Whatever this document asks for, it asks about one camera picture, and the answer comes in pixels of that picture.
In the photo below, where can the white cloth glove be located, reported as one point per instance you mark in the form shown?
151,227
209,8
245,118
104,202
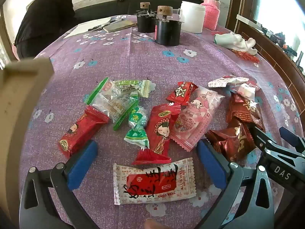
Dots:
233,41

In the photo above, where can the dark red snack packet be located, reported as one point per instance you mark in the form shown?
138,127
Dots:
243,112
228,143

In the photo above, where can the red opera girl snack packet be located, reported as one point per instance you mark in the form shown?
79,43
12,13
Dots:
159,128

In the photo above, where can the small red cartoon snack packet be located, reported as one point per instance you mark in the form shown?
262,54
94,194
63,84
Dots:
181,93

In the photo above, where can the green twisted candy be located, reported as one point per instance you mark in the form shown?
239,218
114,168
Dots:
138,119

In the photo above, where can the shallow cardboard box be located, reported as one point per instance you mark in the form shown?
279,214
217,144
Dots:
21,105

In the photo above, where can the white plastic jar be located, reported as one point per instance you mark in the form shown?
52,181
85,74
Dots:
193,16

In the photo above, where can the red knotted ornament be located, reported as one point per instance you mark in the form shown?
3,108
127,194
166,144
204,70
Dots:
246,57

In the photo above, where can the white paper sheet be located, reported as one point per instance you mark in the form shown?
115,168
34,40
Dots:
83,27

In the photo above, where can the pink insulated bottle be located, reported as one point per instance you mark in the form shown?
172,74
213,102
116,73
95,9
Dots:
211,14

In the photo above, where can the clear green-edged snack packet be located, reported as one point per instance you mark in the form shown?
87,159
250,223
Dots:
107,102

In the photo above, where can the black cylinder with wooden knob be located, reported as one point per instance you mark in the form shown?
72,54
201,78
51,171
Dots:
145,23
166,33

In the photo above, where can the purple floral tablecloth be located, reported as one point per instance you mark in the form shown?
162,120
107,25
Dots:
143,59

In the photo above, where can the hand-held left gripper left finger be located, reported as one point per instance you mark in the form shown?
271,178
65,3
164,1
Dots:
82,162

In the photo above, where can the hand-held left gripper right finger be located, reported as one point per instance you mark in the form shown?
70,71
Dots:
212,164

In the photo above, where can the bright window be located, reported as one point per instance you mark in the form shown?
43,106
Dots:
274,4

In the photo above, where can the pink clear snack packet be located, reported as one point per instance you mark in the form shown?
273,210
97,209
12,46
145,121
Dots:
195,119

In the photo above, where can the green and white snack packet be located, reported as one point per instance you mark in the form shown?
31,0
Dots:
131,85

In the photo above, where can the clear white-filled snack packet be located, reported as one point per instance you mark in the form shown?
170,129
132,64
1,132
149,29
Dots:
246,90

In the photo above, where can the red cartoon girl snack packet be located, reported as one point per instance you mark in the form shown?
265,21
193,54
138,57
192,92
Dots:
81,131

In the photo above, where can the black pen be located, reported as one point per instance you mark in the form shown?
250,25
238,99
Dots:
100,26

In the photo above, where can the black sofa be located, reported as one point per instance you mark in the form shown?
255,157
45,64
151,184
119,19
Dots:
100,10

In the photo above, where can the white red-label snack packet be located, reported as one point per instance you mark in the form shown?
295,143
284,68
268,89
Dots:
152,183

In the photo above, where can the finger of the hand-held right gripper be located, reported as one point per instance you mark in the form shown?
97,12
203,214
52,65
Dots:
262,138
289,136

